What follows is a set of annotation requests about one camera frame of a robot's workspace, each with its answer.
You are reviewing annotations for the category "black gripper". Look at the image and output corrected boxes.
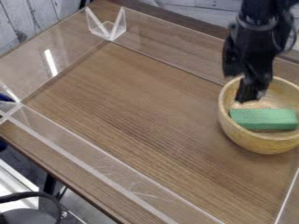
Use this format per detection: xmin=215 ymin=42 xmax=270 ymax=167
xmin=221 ymin=11 xmax=295 ymax=103

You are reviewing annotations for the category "green rectangular block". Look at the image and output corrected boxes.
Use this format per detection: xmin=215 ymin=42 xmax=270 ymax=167
xmin=228 ymin=108 xmax=299 ymax=130

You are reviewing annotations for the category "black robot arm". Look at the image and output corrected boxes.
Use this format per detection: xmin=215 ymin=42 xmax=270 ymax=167
xmin=221 ymin=0 xmax=299 ymax=103

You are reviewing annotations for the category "light wooden bowl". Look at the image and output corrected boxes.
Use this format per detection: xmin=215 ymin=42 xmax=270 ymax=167
xmin=217 ymin=77 xmax=299 ymax=155

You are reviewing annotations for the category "black table leg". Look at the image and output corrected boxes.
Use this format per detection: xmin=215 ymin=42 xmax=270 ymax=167
xmin=43 ymin=174 xmax=57 ymax=196

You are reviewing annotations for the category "clear acrylic tray wall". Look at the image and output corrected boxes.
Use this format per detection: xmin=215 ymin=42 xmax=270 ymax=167
xmin=0 ymin=0 xmax=299 ymax=224

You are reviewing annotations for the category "clear acrylic corner bracket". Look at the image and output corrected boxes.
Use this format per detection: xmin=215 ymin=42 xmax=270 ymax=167
xmin=84 ymin=7 xmax=127 ymax=41

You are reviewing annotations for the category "grey metal base plate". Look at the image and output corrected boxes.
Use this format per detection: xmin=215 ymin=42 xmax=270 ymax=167
xmin=0 ymin=200 xmax=87 ymax=224

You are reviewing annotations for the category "black cable loop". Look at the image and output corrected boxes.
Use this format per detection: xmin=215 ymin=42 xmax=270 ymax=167
xmin=0 ymin=191 xmax=63 ymax=224

